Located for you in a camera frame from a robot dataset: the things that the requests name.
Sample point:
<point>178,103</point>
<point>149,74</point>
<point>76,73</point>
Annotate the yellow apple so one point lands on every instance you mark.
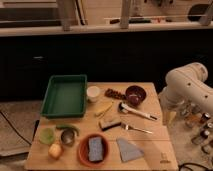
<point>55,151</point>

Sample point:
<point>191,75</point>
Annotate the small metal cup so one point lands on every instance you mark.
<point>68,137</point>

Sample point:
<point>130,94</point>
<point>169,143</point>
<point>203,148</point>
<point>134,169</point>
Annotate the light green plastic cup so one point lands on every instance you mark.
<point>47,136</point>

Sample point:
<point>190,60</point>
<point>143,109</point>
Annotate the green plastic tray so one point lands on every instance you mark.
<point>65,97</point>

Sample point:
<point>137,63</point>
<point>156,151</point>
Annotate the orange plastic bowl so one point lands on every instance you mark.
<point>83,151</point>

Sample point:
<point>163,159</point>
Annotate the spice bottle rack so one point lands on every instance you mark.
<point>197,121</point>

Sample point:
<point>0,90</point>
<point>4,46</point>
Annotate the wooden block brush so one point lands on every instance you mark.
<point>109,122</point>

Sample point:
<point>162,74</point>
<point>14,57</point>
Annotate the grey blue towel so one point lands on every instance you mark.
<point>128,151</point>

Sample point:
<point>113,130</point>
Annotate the dark red bowl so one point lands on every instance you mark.
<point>135,95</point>

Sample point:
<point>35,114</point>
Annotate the white cup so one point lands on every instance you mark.
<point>93,93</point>

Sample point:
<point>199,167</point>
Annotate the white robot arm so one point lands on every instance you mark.
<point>186,83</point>

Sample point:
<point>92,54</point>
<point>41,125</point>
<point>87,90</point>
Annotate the blue grey sponge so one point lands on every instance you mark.
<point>95,149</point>

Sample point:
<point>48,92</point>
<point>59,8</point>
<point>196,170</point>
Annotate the green pepper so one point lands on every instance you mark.
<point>67,126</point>

